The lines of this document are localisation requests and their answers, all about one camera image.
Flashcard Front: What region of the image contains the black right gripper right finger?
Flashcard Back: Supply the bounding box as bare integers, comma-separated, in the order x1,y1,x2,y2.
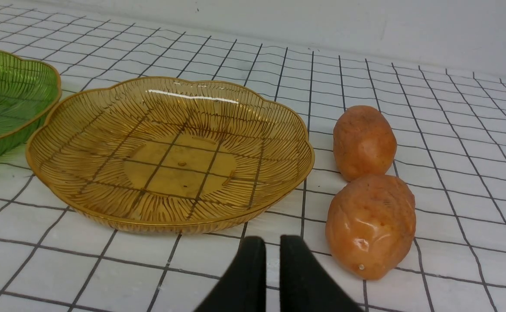
279,235,362,312

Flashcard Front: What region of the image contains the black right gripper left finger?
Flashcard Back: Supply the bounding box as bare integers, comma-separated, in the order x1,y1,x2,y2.
195,236,266,312

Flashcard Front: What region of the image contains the orange potato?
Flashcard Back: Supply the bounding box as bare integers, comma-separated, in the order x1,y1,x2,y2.
333,105,397,182
325,174,417,280

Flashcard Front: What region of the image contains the green glass plate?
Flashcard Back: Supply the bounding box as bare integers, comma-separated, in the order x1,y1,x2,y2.
0,51,62,156

